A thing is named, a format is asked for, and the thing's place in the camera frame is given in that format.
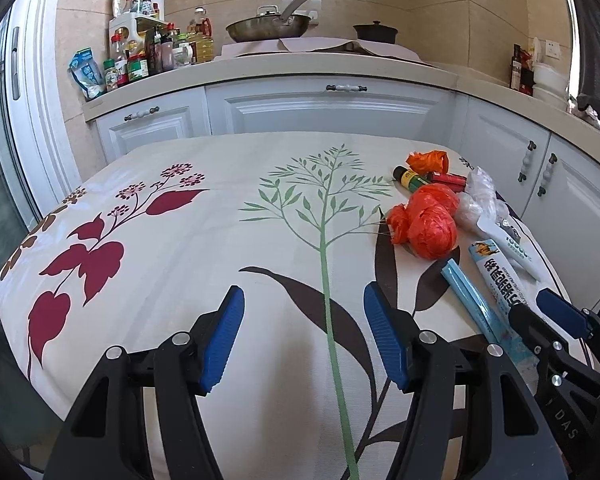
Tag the blue and white packet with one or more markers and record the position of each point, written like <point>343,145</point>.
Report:
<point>86,77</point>

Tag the white toothpaste tube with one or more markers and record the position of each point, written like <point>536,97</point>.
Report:
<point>500,280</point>

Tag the light blue flat box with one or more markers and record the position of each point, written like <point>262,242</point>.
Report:
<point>462,287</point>

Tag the white sliding door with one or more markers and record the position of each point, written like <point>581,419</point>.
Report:
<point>40,110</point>

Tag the red snack packet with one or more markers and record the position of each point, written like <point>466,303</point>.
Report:
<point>528,77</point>

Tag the large orange plastic bag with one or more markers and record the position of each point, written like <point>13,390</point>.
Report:
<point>432,225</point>

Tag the white bowl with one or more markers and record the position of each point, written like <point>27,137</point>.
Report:
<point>547,94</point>
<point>550,72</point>

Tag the red can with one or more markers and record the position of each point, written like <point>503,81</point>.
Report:
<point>447,179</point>

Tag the black pot with lid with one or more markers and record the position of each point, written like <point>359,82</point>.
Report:
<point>376,32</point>

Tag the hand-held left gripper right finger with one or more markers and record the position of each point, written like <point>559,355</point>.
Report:
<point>385,340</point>

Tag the group of condiment bottles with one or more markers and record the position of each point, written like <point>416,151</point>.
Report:
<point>150,52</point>

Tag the pale stove cover cloth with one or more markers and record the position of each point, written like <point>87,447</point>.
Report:
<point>320,50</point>

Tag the white kitchen cabinet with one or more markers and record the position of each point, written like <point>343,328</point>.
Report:
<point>290,107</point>

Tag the clear plastic bag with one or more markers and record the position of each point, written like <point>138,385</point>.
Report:
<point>477,195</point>

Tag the green label spray bottle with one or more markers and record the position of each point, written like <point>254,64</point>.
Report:
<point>411,179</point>

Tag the dark glass bottle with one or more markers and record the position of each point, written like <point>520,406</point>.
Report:
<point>516,65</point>

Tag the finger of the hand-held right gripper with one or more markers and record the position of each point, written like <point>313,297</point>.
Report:
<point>530,330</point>
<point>562,312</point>

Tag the white and teal tube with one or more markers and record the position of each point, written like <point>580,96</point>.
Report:
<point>512,250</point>

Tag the floral printed tablecloth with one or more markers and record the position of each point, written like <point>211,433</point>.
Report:
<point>230,220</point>

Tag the steel wok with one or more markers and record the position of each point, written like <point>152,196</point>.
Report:
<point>267,27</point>

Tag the small orange plastic bag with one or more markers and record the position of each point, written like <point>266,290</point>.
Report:
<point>427,161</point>

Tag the white paper towel roll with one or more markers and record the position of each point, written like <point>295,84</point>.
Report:
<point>156,0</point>

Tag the dark grey cloth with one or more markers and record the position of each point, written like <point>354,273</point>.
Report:
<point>597,35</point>

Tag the white single wall outlet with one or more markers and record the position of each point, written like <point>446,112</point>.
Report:
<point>551,50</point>

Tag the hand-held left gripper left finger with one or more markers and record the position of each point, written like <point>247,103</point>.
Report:
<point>225,340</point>

